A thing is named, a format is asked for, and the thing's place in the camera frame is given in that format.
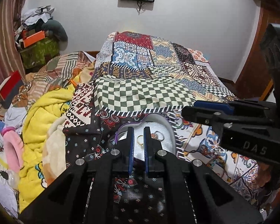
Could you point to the pile of grey clothes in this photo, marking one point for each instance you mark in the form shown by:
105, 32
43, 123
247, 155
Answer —
32, 16

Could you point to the yellow fleece blanket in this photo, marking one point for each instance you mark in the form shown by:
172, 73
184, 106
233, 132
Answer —
41, 115

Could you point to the striped brown bedsheet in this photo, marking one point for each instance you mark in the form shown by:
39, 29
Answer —
57, 73

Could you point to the patchwork patterned quilt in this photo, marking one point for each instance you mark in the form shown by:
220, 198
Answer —
136, 75

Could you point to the green patterned storage bag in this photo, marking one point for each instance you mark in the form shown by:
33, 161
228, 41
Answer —
39, 53

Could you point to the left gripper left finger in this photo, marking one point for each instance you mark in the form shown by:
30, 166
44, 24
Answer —
123, 155

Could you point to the red white box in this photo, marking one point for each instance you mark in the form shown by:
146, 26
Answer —
9, 88

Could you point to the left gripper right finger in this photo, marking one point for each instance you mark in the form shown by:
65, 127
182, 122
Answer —
153, 154

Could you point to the pink plush slipper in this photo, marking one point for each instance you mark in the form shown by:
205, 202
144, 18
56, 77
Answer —
13, 148

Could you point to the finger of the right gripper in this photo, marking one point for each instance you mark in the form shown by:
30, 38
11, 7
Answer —
212, 118
224, 107

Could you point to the orange shoe box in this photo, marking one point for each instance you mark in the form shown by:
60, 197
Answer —
33, 38

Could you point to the right hand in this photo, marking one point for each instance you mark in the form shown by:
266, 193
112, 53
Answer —
269, 183

